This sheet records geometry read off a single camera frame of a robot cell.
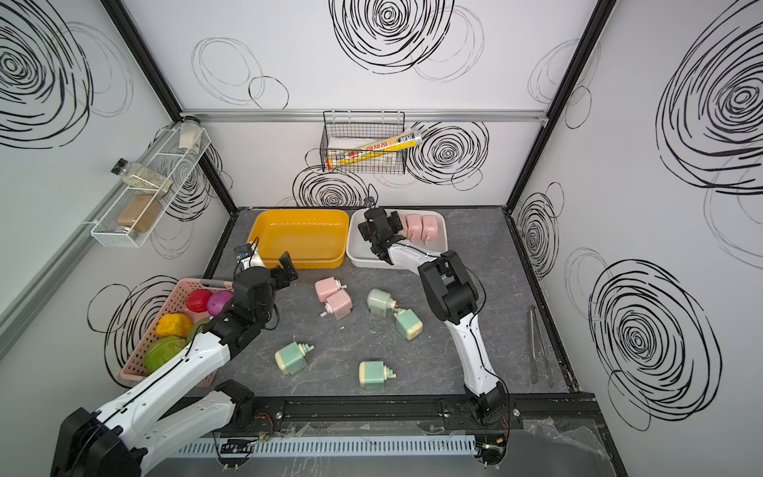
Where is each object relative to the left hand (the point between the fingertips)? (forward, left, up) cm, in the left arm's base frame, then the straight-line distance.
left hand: (273, 258), depth 79 cm
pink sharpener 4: (-6, -17, -15) cm, 24 cm away
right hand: (+26, -29, -9) cm, 40 cm away
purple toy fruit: (-5, +20, -15) cm, 25 cm away
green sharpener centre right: (-11, -37, -15) cm, 41 cm away
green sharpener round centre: (-5, -29, -14) cm, 32 cm away
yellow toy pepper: (-13, +29, -15) cm, 35 cm away
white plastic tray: (+18, -21, -20) cm, 34 cm away
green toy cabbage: (-20, +28, -15) cm, 37 cm away
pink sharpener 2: (+24, -46, -14) cm, 54 cm away
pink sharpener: (+25, -40, -13) cm, 49 cm away
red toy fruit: (-4, +26, -17) cm, 32 cm away
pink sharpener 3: (-2, -15, -15) cm, 21 cm away
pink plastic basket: (-5, +33, -17) cm, 38 cm away
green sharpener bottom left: (-21, -7, -14) cm, 26 cm away
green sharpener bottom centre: (-24, -28, -14) cm, 40 cm away
